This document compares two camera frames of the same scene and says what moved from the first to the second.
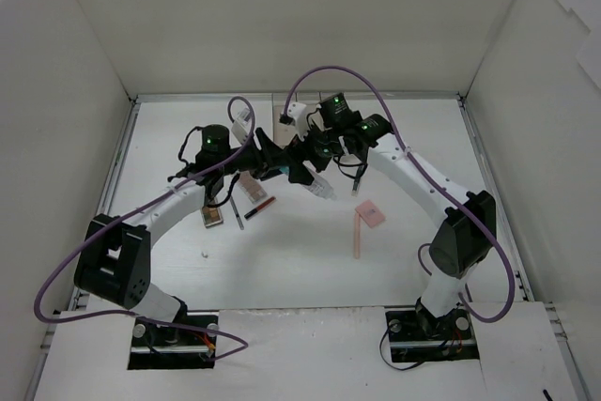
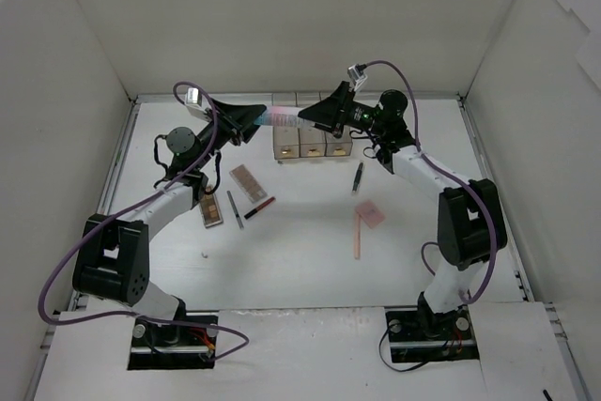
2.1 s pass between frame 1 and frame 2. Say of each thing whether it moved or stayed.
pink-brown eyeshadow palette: stayed
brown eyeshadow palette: stayed
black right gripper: moved
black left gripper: moved
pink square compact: stayed
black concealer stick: stayed
